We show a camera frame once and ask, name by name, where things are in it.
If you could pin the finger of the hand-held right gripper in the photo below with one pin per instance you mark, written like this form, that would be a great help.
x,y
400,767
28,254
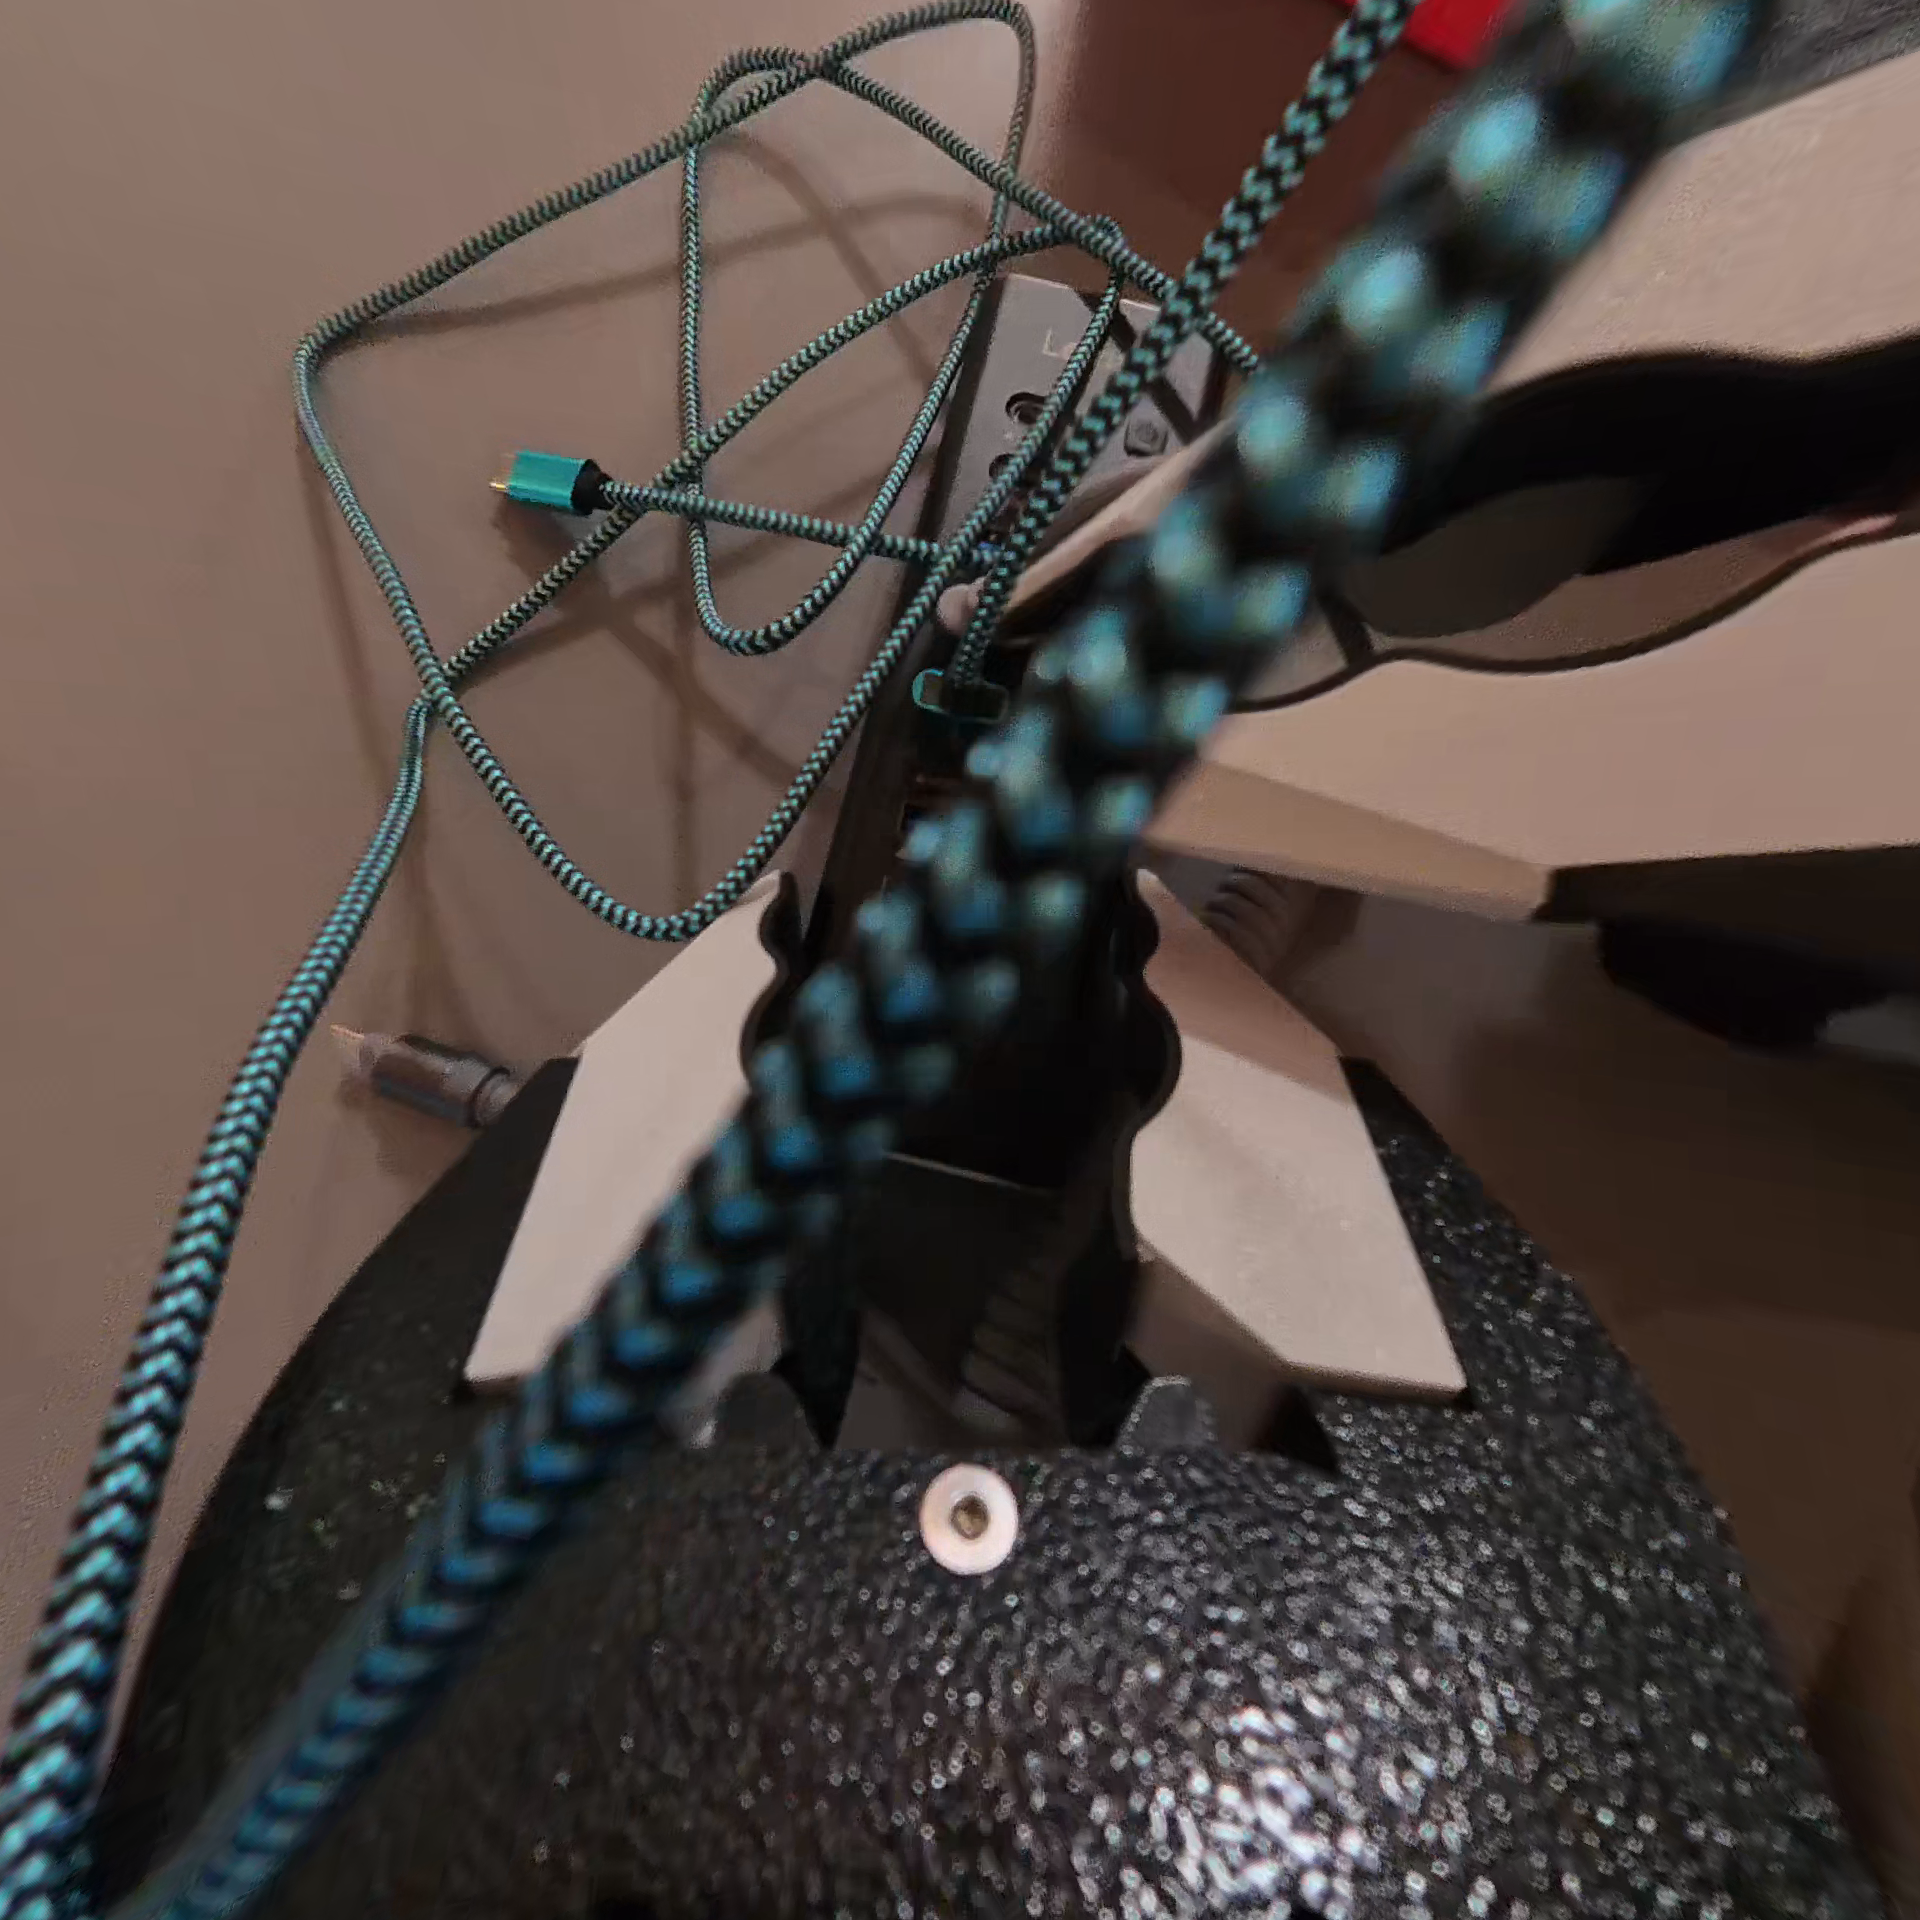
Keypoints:
x,y
1500,781
1770,224

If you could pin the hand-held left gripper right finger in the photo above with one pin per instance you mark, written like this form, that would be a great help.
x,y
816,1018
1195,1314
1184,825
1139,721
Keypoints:
x,y
1275,1201

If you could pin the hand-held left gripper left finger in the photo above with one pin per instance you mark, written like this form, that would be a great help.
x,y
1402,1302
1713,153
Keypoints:
x,y
616,1170

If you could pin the red object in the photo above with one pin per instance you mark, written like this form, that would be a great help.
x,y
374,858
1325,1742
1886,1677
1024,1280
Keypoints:
x,y
1462,30

